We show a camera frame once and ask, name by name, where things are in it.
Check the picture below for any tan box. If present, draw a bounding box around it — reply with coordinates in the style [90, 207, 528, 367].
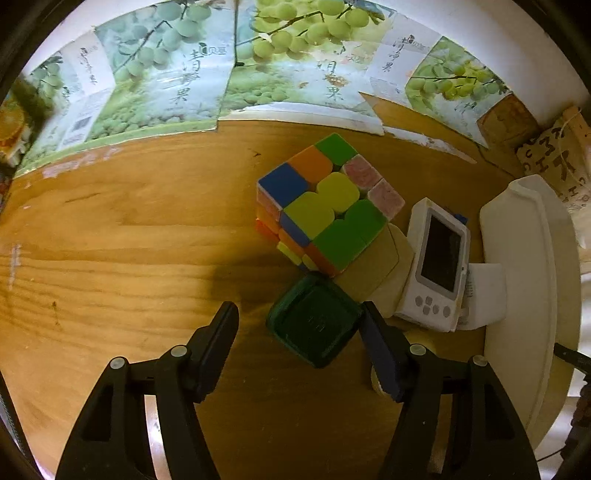
[332, 224, 416, 306]

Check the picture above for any white power adapter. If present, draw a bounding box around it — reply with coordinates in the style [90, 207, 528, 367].
[457, 262, 509, 332]

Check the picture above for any white plastic bin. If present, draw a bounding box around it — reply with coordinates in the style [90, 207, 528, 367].
[479, 175, 583, 452]

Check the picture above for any brown cardboard box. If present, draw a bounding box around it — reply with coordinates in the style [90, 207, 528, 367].
[477, 91, 539, 149]

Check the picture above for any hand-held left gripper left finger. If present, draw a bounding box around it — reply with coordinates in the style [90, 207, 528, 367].
[55, 301, 241, 480]

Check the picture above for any dark green square lid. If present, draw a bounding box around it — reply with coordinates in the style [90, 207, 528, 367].
[266, 273, 365, 368]

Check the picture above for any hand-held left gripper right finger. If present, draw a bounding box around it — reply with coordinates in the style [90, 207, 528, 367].
[358, 300, 541, 480]

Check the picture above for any colourful puzzle cube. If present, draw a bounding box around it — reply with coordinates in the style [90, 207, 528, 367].
[256, 133, 406, 278]

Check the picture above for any grape print cardboard sheet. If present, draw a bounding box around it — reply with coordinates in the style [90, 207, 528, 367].
[360, 32, 514, 149]
[217, 0, 394, 136]
[17, 0, 237, 178]

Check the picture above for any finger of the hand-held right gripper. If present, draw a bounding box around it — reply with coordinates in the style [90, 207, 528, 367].
[554, 342, 591, 371]

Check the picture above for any key print tote bag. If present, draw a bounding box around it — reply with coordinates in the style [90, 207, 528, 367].
[516, 105, 591, 217]

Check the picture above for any white handheld game console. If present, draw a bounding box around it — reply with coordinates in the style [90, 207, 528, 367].
[392, 198, 472, 334]

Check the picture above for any yellow printed box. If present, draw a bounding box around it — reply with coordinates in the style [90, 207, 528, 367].
[0, 76, 29, 168]

